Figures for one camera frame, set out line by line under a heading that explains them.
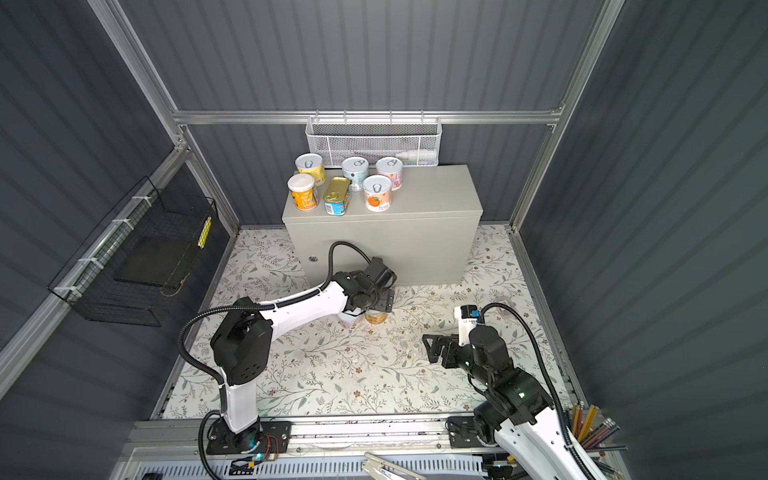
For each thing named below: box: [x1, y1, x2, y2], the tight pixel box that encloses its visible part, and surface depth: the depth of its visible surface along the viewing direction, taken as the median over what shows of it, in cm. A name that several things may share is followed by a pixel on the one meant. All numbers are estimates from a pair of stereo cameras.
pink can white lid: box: [337, 312, 363, 330], surface depth 93 cm
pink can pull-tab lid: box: [376, 156, 403, 191], surface depth 82 cm
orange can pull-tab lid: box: [363, 174, 393, 212], surface depth 76 cm
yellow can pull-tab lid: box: [294, 153, 326, 186], surface depth 82 cm
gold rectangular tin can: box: [323, 176, 352, 217], surface depth 76 cm
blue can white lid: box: [341, 156, 369, 186], surface depth 82 cm
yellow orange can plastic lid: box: [287, 173, 317, 211], surface depth 75 cm
